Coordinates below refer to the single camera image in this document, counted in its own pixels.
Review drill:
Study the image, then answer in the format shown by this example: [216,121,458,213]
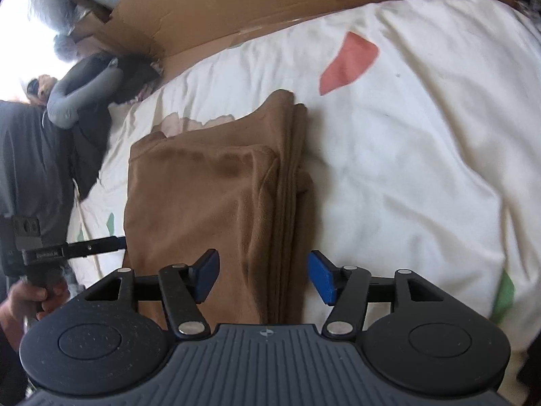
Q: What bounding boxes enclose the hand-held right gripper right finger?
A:
[307,250,444,340]

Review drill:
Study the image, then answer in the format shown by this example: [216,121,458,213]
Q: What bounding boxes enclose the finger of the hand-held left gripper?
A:
[63,236,127,258]

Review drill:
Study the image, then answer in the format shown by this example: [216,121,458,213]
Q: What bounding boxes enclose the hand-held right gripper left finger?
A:
[85,249,220,341]

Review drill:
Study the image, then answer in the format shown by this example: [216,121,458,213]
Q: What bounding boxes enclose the brown printed t-shirt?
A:
[122,89,315,333]

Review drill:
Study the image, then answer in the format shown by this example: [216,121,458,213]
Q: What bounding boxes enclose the person's left hand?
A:
[0,279,70,339]

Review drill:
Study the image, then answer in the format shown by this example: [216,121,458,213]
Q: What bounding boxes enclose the dark green garment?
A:
[0,99,74,238]

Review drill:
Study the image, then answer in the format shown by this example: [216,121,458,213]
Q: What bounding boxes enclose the crumpled black garment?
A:
[70,51,159,197]

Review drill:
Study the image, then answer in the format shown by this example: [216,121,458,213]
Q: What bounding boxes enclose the cream bear-print bed sheet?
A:
[65,0,541,347]

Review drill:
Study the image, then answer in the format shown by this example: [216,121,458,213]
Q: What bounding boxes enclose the grey neck pillow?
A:
[46,57,123,130]

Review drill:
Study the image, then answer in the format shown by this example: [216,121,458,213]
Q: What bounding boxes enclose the floral patterned cloth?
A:
[137,61,167,102]

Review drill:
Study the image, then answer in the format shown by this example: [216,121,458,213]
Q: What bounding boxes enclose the brown plush bear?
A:
[26,74,57,104]

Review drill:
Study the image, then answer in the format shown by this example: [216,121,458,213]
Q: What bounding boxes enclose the white fluffy pillow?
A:
[25,0,81,62]

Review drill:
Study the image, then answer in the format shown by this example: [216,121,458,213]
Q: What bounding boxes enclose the flattened cardboard box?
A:
[57,0,518,83]

